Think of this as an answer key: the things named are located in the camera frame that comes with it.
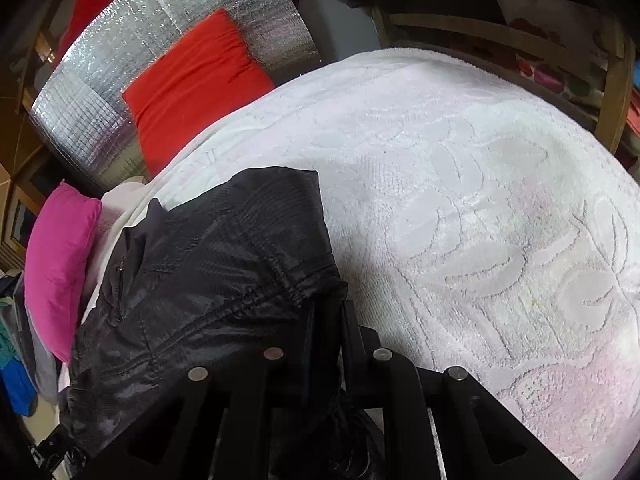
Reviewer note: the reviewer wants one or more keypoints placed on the white embossed bed blanket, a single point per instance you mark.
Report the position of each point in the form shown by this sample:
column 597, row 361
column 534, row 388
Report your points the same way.
column 476, row 225

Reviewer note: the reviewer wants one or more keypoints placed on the teal garment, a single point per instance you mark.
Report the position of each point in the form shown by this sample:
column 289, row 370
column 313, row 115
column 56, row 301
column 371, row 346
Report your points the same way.
column 8, row 351

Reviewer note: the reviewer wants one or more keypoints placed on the magenta pillow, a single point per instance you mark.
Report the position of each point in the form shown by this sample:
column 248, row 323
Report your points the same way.
column 55, row 266

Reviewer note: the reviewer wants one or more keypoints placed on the brown wooden cabinet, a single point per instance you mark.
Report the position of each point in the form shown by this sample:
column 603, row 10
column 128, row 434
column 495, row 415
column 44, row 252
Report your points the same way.
column 23, row 154

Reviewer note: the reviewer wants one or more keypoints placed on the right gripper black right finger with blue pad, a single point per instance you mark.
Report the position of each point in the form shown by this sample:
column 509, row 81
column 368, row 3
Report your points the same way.
column 438, row 425

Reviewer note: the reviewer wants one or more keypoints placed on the wooden bed frame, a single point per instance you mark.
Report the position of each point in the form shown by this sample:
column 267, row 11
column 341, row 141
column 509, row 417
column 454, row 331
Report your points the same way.
column 578, row 55

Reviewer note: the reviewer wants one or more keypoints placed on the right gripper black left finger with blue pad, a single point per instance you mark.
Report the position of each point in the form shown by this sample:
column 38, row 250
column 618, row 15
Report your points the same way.
column 270, row 408

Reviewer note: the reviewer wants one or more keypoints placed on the blue garment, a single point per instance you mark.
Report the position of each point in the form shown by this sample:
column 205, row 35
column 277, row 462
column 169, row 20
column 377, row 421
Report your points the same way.
column 22, row 394

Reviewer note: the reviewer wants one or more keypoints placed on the black jacket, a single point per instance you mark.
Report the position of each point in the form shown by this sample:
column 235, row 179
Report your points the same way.
column 241, row 267

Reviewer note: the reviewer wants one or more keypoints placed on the grey garment pile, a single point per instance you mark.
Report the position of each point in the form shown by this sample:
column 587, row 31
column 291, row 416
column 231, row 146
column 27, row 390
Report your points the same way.
column 40, row 364

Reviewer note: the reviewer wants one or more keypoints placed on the red pillow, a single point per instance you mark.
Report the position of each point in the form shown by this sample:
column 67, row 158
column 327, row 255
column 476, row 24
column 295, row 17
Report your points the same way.
column 206, row 75

